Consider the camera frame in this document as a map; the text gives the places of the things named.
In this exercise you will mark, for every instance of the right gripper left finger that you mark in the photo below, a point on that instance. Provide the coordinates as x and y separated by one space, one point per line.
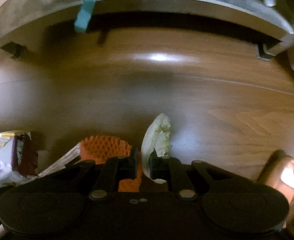
122 167

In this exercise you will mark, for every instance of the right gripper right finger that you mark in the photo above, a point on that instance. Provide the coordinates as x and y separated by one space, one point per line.
163 167

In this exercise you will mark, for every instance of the orange spiky plastic piece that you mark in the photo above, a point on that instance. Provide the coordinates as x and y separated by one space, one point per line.
102 147

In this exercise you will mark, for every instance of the clear chopstick wrapper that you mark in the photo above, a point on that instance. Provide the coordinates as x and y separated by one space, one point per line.
70 158

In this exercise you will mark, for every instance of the purple white snack wrapper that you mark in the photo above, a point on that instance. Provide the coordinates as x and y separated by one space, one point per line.
18 160

